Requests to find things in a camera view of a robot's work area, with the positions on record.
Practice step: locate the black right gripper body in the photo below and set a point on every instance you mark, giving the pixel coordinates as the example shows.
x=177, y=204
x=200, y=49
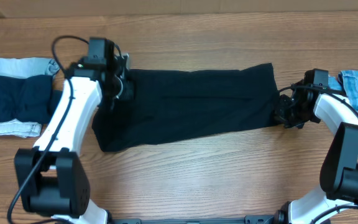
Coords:
x=286, y=109

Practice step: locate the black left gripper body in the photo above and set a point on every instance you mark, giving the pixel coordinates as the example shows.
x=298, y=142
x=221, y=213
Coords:
x=123, y=88

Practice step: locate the black polo shirt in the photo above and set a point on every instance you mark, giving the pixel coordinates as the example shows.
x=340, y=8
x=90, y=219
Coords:
x=172, y=105

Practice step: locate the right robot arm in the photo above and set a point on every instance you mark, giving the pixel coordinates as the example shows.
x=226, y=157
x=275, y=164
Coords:
x=313, y=100

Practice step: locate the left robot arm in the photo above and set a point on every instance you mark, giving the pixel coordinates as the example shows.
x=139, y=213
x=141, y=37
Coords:
x=52, y=181

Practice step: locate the folded light grey garment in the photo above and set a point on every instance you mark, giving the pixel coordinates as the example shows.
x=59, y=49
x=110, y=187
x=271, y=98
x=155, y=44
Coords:
x=25, y=68

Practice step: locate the folded navy garment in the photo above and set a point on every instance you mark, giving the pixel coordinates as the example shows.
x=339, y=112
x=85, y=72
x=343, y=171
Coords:
x=31, y=99

